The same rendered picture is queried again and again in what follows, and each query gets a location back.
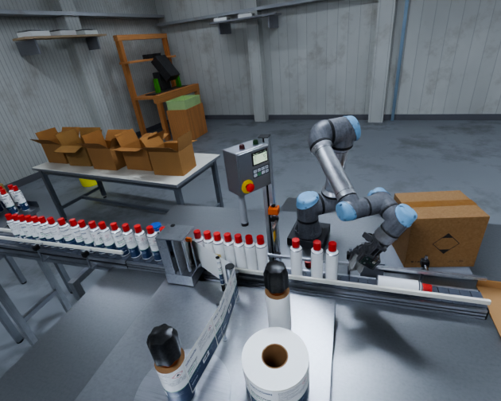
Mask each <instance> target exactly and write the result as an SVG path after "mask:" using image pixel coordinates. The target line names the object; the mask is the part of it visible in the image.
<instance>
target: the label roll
mask: <svg viewBox="0 0 501 401"><path fill-rule="evenodd" d="M242 366H243V374H244V378H245V383H246V387H247V394H248V397H249V400H250V401H307V399H308V397H309V352H308V349H307V347H306V345H305V342H304V341H303V340H302V339H301V338H300V337H299V336H298V335H297V334H296V333H294V332H293V331H291V330H288V329H285V328H281V327H269V328H265V329H261V330H259V331H258V332H256V333H255V334H253V335H252V336H251V337H250V338H249V339H248V340H247V342H246V344H245V345H244V347H243V351H242Z"/></svg>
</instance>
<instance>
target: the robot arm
mask: <svg viewBox="0 0 501 401"><path fill-rule="evenodd" d="M360 135H361V129H360V125H359V122H358V120H357V119H356V118H355V117H354V116H351V115H349V116H343V117H339V118H334V119H325V120H321V121H319V122H318V123H316V124H315V125H314V126H313V127H312V129H311V131H310V132H309V138H308V143H309V149H310V151H311V153H312V155H315V156H316V157H317V160H318V162H319V163H320V166H321V168H322V170H323V172H324V175H325V176H326V182H325V185H324V186H323V187H322V190H321V193H316V192H314V191H312V192H310V191H307V192H303V193H301V194H300V195H299V196H298V197H297V203H296V206H297V222H296V225H295V228H294V232H295V235H296V236H297V237H299V238H301V239H315V238H317V237H319V236H320V235H321V233H322V228H321V225H320V222H319V215H322V214H326V213H330V212H336V214H337V216H338V218H339V219H340V220H342V221H349V220H356V219H359V218H363V217H366V216H373V215H376V214H379V215H380V216H381V217H382V218H383V219H384V221H383V222H382V223H381V224H380V225H379V227H378V228H377V229H376V230H375V232H374V233H373V234H371V233H366V232H364V233H363V235H362V237H363V238H364V239H365V240H366V241H367V242H364V243H361V244H360V245H359V246H358V245H357V246H356V247H355V248H354V249H353V250H352V251H351V256H350V259H349V264H348V269H349V270H350V271H356V270H357V271H358V273H359V274H360V273H362V271H363V268H364V266H365V267H368V268H370V269H372V270H374V269H375V268H376V267H377V266H378V265H379V264H380V263H381V259H380V254H381V253H382V252H383V251H384V252H385V251H386V249H387V248H388V247H389V246H390V245H391V244H392V243H393V242H394V241H395V240H397V239H398V237H399V236H400V235H401V234H402V233H403V232H404V231H405V230H406V229H407V228H409V227H410V226H411V225H412V223H413V222H414V221H415V220H416V219H417V218H418V215H417V213H416V212H415V211H414V210H413V209H412V208H411V207H410V206H409V205H407V204H398V203H397V202H396V201H395V200H394V198H393V197H392V196H391V195H390V194H389V193H388V192H387V191H386V190H385V189H384V188H381V187H378V188H375V189H373V190H371V191H370V192H369V193H368V194H367V197H360V198H359V197H358V195H357V194H356V192H355V190H354V188H353V186H352V184H351V182H350V181H349V179H348V176H347V174H346V173H345V167H346V163H347V158H348V151H349V150H350V149H351V148H352V147H353V142H354V141H357V140H358V139H359V138H360ZM355 262H357V263H355ZM376 264H377V265H376Z"/></svg>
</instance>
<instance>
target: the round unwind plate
mask: <svg viewBox="0 0 501 401"><path fill-rule="evenodd" d="M191 350H192V349H185V350H184V353H185V355H186V357H187V356H188V354H189V353H190V351H191ZM230 397H231V380H230V376H229V373H228V370H227V368H226V366H225V364H224V363H223V361H222V360H221V359H220V358H219V357H218V356H216V355H215V354H214V355H213V357H212V359H211V361H210V362H209V364H208V366H207V368H206V369H205V371H204V374H203V375H202V377H201V378H200V381H199V383H198V384H197V386H196V395H195V397H194V399H193V401H230ZM134 401H168V398H167V395H166V393H165V390H164V388H163V386H162V384H161V381H160V379H159V376H158V374H157V371H156V369H155V367H153V368H152V369H151V370H150V371H149V372H148V373H147V375H146V376H145V378H144V379H143V381H142V382H141V384H140V386H139V388H138V390H137V392H136V395H135V397H134Z"/></svg>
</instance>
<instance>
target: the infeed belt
mask: <svg viewBox="0 0 501 401"><path fill-rule="evenodd" d="M127 261H133V262H140V263H151V264H157V265H163V262H162V261H160V262H156V261H155V260H154V257H152V258H151V259H148V260H144V259H143V258H142V254H141V255H140V257H138V258H136V259H132V258H131V256H130V257H129V258H128V259H127ZM163 266H164V265H163ZM302 273H303V276H307V277H311V271H302ZM239 275H240V276H247V277H252V278H264V277H263V276H262V275H256V274H244V273H239ZM337 280H339V281H345V282H357V283H364V284H371V285H375V279H371V278H359V279H358V277H352V276H350V277H349V276H345V275H337ZM289 282H294V283H300V284H306V285H312V286H323V287H330V288H336V289H342V290H354V291H359V292H365V293H372V294H383V295H389V296H395V297H401V298H412V299H419V300H425V301H431V302H443V303H448V304H455V305H461V306H472V307H479V308H485V309H488V307H487V305H482V304H476V303H470V302H458V301H452V300H445V299H439V298H427V297H422V296H415V295H408V294H397V293H391V292H385V291H378V290H367V289H360V288H354V287H348V286H336V285H330V284H323V283H317V282H306V281H299V280H293V279H289ZM432 292H434V293H441V294H453V295H460V296H466V297H473V298H483V296H482V294H481V293H480V292H477V291H469V290H458V289H451V288H444V287H438V288H437V287H436V286H432Z"/></svg>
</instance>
